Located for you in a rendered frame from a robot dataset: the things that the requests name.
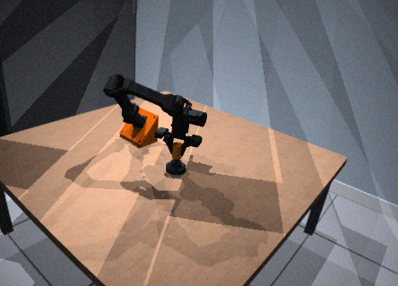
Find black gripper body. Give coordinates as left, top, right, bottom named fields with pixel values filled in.
left=154, top=121, right=203, bottom=148

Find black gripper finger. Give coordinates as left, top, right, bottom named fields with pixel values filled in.
left=162, top=138, right=174, bottom=154
left=181, top=143, right=190, bottom=157

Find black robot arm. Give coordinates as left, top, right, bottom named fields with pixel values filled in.
left=103, top=74, right=207, bottom=133

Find dark grey round pedestal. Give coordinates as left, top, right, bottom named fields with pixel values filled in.
left=166, top=159, right=186, bottom=176

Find orange knob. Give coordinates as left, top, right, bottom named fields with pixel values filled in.
left=172, top=142, right=182, bottom=160

